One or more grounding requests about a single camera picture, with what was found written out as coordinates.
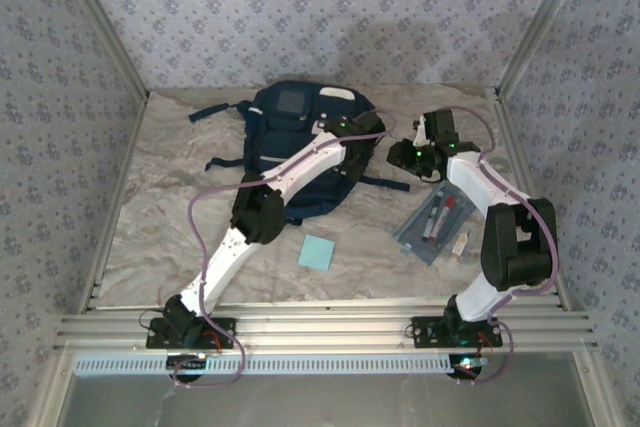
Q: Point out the aluminium side rail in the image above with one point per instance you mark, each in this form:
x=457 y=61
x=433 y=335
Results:
x=116 y=197
x=515 y=147

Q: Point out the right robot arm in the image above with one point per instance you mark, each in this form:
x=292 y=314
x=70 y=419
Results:
x=470 y=177

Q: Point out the aluminium rail frame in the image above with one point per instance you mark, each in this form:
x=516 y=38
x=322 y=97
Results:
x=325 y=327

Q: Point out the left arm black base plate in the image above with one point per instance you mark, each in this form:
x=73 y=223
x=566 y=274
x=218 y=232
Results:
x=225 y=327

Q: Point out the light blue sticky note pad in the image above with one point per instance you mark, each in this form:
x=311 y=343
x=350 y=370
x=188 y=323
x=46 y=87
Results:
x=317 y=252

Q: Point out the small electronics board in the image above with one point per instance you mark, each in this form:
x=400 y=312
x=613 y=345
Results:
x=467 y=364
x=187 y=362

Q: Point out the beige eraser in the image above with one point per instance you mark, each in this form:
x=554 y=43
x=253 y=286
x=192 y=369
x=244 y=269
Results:
x=459 y=247

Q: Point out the grey metal panel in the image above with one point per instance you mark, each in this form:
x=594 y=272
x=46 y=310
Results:
x=325 y=402

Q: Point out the red capped marker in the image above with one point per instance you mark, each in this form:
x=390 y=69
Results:
x=442 y=219

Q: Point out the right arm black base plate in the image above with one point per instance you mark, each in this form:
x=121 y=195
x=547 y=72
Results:
x=425 y=332

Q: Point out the navy blue backpack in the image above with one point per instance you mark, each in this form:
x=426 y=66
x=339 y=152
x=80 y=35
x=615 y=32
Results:
x=285 y=147

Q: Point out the clear zip pencil case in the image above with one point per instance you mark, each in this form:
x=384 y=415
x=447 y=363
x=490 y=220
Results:
x=415 y=234

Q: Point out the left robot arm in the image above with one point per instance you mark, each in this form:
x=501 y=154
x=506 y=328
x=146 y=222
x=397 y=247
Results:
x=305 y=162

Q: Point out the aluminium corner post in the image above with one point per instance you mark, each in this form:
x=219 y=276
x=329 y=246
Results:
x=111 y=32
x=542 y=22

